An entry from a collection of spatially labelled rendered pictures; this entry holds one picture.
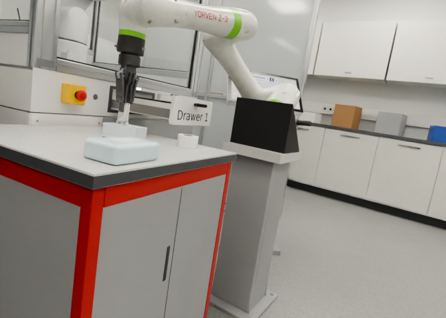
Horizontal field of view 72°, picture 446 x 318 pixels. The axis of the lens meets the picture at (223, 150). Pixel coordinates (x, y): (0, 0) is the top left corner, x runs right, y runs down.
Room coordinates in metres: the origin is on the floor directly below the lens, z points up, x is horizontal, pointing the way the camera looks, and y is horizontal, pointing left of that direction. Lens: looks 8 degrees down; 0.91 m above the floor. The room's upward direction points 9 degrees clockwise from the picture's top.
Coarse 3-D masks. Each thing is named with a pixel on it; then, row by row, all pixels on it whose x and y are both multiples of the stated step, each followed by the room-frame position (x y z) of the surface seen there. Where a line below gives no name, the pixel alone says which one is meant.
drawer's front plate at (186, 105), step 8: (176, 96) 1.16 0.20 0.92; (176, 104) 1.17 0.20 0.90; (184, 104) 1.22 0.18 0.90; (192, 104) 1.27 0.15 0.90; (208, 104) 1.39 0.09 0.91; (176, 112) 1.18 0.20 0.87; (184, 112) 1.22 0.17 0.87; (192, 112) 1.28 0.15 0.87; (200, 112) 1.34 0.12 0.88; (208, 112) 1.40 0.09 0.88; (176, 120) 1.18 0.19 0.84; (184, 120) 1.23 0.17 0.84; (192, 120) 1.29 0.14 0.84; (200, 120) 1.35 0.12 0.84; (208, 120) 1.41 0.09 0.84
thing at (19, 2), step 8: (0, 0) 1.14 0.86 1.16; (8, 0) 1.11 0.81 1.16; (16, 0) 1.09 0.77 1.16; (24, 0) 1.08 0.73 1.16; (0, 8) 1.13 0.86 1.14; (8, 8) 1.11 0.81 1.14; (16, 8) 1.09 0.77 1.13; (24, 8) 1.07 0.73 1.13; (0, 16) 1.13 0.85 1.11; (8, 16) 1.11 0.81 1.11; (16, 16) 1.09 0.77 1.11; (24, 16) 1.07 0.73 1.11
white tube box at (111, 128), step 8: (104, 128) 1.05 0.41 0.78; (112, 128) 1.05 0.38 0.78; (120, 128) 1.04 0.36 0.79; (128, 128) 1.04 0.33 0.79; (136, 128) 1.03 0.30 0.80; (144, 128) 1.09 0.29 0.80; (120, 136) 1.04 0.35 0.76; (128, 136) 1.03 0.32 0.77; (136, 136) 1.04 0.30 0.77; (144, 136) 1.10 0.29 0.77
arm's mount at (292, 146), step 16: (240, 112) 1.41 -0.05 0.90; (256, 112) 1.37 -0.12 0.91; (272, 112) 1.33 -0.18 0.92; (288, 112) 1.29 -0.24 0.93; (240, 128) 1.40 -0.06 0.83; (256, 128) 1.36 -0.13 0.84; (272, 128) 1.32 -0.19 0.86; (288, 128) 1.28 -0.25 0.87; (256, 144) 1.35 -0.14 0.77; (272, 144) 1.31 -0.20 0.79; (288, 144) 1.31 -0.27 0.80
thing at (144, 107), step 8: (112, 96) 1.33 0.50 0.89; (112, 104) 1.32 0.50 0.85; (136, 104) 1.26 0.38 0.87; (144, 104) 1.25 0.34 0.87; (152, 104) 1.23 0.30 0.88; (160, 104) 1.21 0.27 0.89; (168, 104) 1.20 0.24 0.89; (136, 112) 1.26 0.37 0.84; (144, 112) 1.24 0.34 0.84; (152, 112) 1.23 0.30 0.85; (160, 112) 1.21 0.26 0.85; (168, 112) 1.19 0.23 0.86
